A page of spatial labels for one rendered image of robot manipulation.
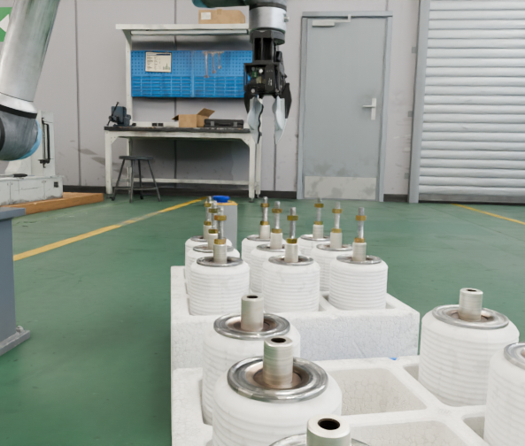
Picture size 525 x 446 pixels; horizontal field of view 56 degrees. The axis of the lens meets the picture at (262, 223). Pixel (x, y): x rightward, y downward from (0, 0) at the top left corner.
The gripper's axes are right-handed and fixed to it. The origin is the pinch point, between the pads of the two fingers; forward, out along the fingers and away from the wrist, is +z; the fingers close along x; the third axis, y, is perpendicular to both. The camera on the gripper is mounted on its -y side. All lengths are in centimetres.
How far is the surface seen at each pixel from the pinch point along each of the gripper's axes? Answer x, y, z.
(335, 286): 16.4, 21.0, 25.3
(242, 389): 13, 70, 21
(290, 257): 9.1, 23.5, 20.4
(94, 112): -304, -446, -52
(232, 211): -10.1, -10.1, 16.6
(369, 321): 22.0, 25.3, 29.5
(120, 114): -229, -370, -42
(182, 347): -4.5, 36.4, 32.2
